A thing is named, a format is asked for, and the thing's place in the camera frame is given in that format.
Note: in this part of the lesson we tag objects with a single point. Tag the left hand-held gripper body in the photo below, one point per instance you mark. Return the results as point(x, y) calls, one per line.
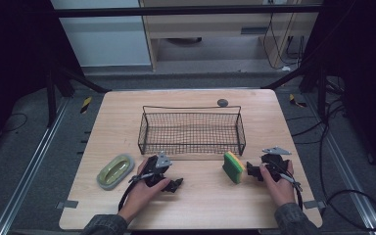
point(152, 168)

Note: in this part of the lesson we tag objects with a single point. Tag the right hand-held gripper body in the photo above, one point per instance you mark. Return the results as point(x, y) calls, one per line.
point(275, 164)

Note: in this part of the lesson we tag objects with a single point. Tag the green and yellow sponge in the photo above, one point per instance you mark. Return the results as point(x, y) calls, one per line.
point(232, 168)

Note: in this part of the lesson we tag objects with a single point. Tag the green and grey soap dish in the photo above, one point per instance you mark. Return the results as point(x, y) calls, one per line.
point(115, 172)

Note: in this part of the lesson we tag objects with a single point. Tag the person's right hand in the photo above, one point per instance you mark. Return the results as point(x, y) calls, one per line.
point(280, 191)

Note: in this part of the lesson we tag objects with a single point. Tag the person's left hand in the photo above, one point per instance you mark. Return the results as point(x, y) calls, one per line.
point(142, 197)

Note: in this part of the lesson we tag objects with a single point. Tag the yellow and black tape strip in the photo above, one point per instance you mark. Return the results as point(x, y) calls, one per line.
point(85, 105)
point(295, 101)

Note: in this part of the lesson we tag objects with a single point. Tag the small grey round disc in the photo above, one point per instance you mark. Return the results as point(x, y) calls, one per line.
point(222, 103)

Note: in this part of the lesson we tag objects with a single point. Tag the black metal stand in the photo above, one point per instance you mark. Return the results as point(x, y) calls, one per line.
point(50, 98)
point(321, 88)

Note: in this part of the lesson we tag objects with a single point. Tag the white plug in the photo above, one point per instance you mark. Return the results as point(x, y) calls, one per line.
point(286, 68)

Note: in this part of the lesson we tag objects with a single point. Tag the dark curtain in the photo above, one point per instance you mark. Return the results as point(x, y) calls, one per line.
point(13, 65)
point(365, 81)

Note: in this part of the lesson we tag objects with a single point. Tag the white cabinet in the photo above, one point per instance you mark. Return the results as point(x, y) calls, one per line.
point(104, 42)

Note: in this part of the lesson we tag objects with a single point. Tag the light wooden desk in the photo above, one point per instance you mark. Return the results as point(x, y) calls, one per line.
point(209, 27)

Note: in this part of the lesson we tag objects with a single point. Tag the black horizontal bar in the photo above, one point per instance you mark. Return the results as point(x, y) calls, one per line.
point(176, 11)

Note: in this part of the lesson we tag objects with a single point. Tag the grey table bracket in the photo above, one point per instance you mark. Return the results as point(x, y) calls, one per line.
point(314, 204)
point(67, 204)

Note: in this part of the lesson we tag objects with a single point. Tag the aluminium floor rail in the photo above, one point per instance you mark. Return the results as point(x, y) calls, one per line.
point(349, 179)
point(29, 166)

